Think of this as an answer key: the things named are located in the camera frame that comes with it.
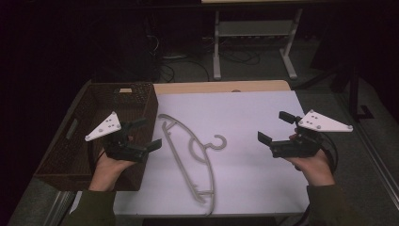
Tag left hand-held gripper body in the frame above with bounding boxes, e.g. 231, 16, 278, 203
84, 111, 150, 164

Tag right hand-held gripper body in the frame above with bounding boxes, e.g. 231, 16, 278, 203
271, 108, 354, 159

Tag person's left hand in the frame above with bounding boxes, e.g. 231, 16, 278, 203
88, 153, 138, 192

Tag person's right hand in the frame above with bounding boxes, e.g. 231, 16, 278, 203
283, 150, 336, 187

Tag grey plastic clothes hanger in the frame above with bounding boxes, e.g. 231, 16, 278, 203
157, 113, 228, 217

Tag white table mat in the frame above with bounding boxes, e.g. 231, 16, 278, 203
70, 89, 311, 218

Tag brown woven basket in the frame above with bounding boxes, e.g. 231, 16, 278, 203
33, 82, 159, 192

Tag dark metal stand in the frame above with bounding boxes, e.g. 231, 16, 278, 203
295, 60, 375, 122

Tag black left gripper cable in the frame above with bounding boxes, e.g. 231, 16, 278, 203
88, 140, 107, 174

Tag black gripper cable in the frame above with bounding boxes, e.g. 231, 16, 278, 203
88, 140, 107, 174
319, 132, 341, 174

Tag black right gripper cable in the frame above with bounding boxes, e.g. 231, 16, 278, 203
319, 132, 341, 174

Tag black floor cables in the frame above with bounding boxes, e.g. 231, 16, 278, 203
152, 33, 211, 83

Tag metal floor rail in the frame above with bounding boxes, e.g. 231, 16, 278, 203
354, 123, 399, 210
41, 189, 77, 226

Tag white metal desk frame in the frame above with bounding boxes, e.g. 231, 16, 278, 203
200, 0, 305, 81

